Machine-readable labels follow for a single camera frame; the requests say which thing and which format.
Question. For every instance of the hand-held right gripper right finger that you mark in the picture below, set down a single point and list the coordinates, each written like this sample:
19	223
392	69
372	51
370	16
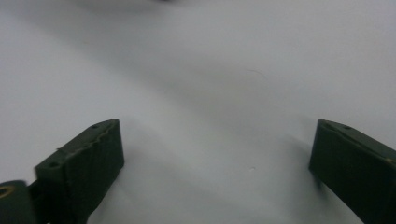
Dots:
351	168

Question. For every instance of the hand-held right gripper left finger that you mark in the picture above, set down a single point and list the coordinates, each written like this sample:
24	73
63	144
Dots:
84	161

